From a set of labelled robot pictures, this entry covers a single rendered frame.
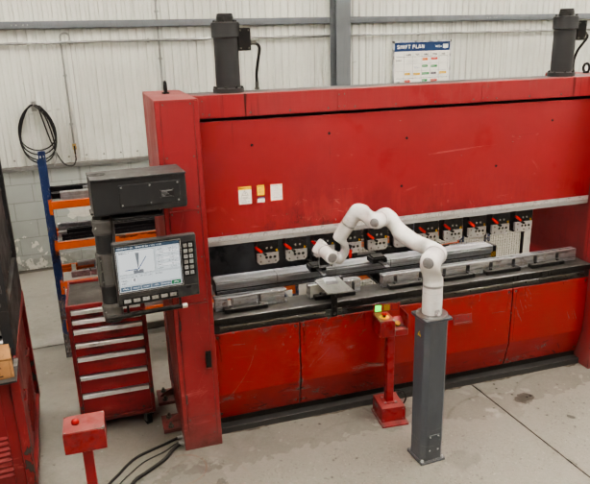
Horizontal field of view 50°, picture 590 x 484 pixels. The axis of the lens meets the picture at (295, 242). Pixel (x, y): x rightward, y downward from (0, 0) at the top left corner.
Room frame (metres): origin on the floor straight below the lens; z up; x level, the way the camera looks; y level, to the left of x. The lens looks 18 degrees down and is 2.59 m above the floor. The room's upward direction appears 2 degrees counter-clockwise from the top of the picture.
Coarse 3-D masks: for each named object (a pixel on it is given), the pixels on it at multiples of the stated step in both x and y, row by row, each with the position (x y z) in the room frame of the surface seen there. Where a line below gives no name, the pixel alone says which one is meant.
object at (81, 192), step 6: (54, 186) 5.32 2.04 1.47; (60, 186) 5.30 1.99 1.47; (66, 186) 5.32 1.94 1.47; (72, 186) 5.33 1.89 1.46; (78, 186) 5.35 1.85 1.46; (84, 186) 5.32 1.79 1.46; (54, 192) 5.19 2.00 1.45; (60, 192) 5.09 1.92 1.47; (66, 192) 5.11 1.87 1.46; (72, 192) 5.12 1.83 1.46; (78, 192) 5.14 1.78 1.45; (84, 192) 5.15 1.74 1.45; (54, 198) 5.15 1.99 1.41; (60, 198) 5.16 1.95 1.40; (66, 198) 5.10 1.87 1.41; (72, 198) 5.12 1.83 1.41; (78, 198) 5.14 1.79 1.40
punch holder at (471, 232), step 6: (474, 216) 4.46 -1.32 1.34; (480, 216) 4.48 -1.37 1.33; (474, 222) 4.47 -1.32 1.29; (480, 222) 4.48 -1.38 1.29; (468, 228) 4.46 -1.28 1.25; (474, 228) 4.46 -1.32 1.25; (480, 228) 4.48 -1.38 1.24; (462, 234) 4.53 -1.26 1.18; (468, 234) 4.45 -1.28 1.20; (474, 234) 4.46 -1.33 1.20; (480, 234) 4.48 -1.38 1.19
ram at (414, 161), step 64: (256, 128) 4.00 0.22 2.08; (320, 128) 4.12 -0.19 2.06; (384, 128) 4.26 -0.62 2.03; (448, 128) 4.39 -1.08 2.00; (512, 128) 4.55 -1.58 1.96; (576, 128) 4.70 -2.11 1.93; (256, 192) 4.00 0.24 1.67; (320, 192) 4.12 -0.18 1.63; (384, 192) 4.26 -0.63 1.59; (448, 192) 4.40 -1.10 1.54; (512, 192) 4.56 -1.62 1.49; (576, 192) 4.72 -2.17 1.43
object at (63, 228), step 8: (64, 224) 5.39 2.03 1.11; (72, 224) 5.41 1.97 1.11; (80, 224) 5.44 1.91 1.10; (88, 224) 5.46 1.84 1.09; (120, 224) 5.29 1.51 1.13; (128, 224) 5.31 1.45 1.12; (136, 224) 5.35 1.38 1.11; (144, 224) 5.35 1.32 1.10; (152, 224) 5.35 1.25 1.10; (64, 232) 5.21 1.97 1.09; (72, 232) 5.14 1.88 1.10; (80, 232) 5.14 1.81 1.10; (88, 232) 5.16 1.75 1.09; (120, 232) 5.25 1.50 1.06
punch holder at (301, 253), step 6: (288, 240) 4.06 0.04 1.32; (294, 240) 4.07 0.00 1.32; (300, 240) 4.08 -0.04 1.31; (306, 240) 4.09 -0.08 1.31; (294, 246) 4.07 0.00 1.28; (300, 246) 4.08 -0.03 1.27; (306, 246) 4.09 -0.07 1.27; (288, 252) 4.05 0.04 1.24; (300, 252) 4.07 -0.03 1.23; (306, 252) 4.09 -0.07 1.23; (288, 258) 4.05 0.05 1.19; (294, 258) 4.06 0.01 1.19; (300, 258) 4.07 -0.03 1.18
